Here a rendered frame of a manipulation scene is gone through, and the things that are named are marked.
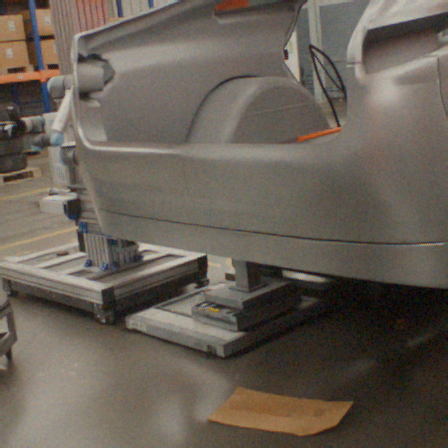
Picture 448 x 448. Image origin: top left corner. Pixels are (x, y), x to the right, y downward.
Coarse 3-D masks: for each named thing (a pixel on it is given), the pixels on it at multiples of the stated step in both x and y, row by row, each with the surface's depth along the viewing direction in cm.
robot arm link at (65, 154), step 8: (56, 80) 460; (48, 88) 463; (56, 88) 460; (64, 88) 457; (56, 96) 461; (64, 96) 461; (56, 104) 466; (72, 128) 468; (64, 136) 468; (72, 136) 469; (64, 144) 468; (72, 144) 468; (64, 152) 469; (72, 152) 467; (64, 160) 470; (72, 160) 467
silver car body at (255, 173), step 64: (192, 0) 364; (256, 0) 409; (384, 0) 212; (128, 64) 351; (192, 64) 375; (256, 64) 404; (320, 64) 423; (384, 64) 227; (128, 128) 353; (192, 128) 379; (256, 128) 374; (320, 128) 406; (384, 128) 217; (128, 192) 302; (192, 192) 272; (256, 192) 249; (320, 192) 232; (384, 192) 221; (256, 256) 266; (320, 256) 245; (384, 256) 231
